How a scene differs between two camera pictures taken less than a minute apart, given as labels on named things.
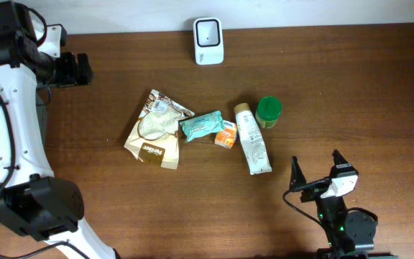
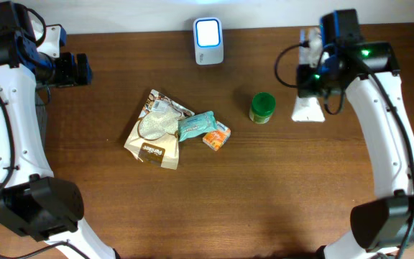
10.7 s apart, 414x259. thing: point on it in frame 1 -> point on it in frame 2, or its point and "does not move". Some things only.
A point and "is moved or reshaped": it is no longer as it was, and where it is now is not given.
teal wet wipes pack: [202, 125] is moved or reshaped
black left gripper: [70, 76] does not move
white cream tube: [253, 145] -> [307, 109]
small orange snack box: [226, 138] -> [216, 139]
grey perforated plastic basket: [43, 97] does not move
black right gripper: [298, 178] -> [305, 87]
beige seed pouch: [154, 137] does not move
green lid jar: [269, 109] is moved or reshaped
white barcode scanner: [208, 33] does not move
